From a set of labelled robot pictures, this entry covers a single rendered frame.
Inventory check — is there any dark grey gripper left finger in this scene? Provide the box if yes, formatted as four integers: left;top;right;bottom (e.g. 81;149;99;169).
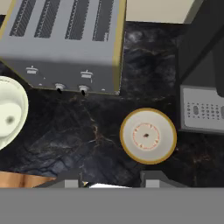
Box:
34;171;83;189

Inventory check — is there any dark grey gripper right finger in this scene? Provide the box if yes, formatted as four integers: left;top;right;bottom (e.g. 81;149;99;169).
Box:
140;170;187;189

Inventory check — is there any white bowl with yellow rim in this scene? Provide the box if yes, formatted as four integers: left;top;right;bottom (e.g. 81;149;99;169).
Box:
119;107;178;165

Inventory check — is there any pale cream bowl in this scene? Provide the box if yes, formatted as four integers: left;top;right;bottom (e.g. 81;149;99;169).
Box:
0;75;30;151

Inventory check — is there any grey four-slot toaster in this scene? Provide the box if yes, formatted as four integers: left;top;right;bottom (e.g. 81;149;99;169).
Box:
0;0;128;96

